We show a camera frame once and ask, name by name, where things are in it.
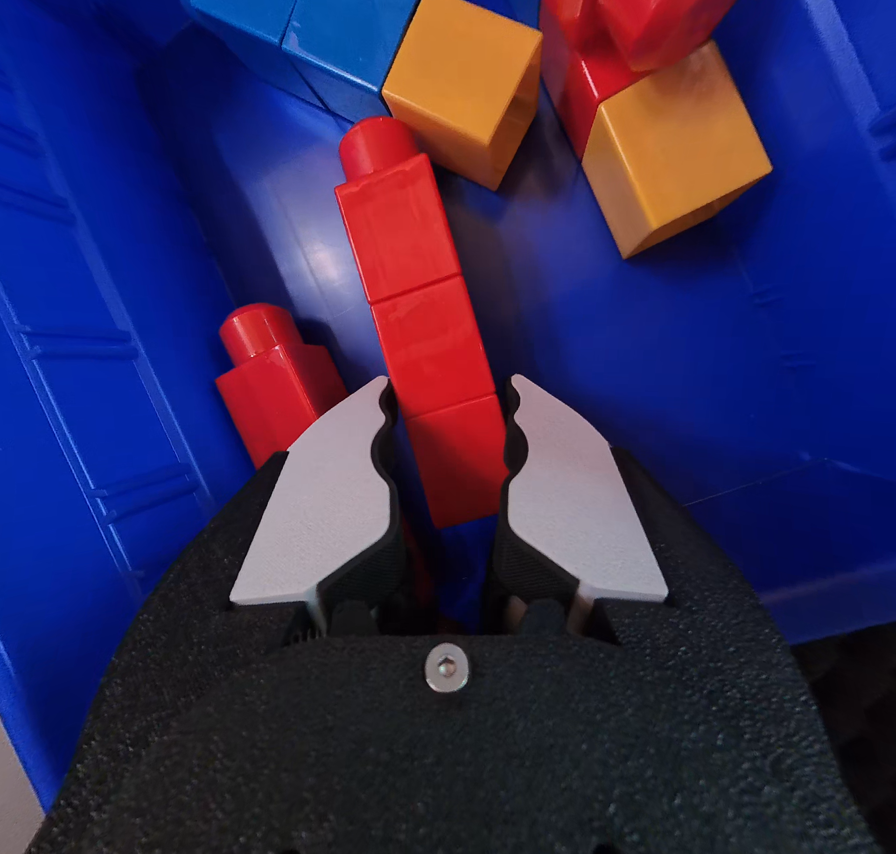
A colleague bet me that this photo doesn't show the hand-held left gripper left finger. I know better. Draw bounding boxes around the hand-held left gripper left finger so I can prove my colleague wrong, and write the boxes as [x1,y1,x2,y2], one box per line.
[228,375,421,636]

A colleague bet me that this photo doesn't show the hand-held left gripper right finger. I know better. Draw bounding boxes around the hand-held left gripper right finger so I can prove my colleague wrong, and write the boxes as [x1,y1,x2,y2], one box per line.
[482,374,671,636]

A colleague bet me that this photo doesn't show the blue plastic bin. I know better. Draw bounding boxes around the blue plastic bin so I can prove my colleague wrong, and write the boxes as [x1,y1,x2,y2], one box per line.
[0,0,896,813]

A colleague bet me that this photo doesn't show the blue and orange block tower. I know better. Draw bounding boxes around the blue and orange block tower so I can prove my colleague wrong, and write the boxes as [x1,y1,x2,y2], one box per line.
[171,0,544,192]

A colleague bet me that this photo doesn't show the red and orange block tower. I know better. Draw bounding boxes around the red and orange block tower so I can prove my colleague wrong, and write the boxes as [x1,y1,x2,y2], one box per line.
[539,7,773,260]

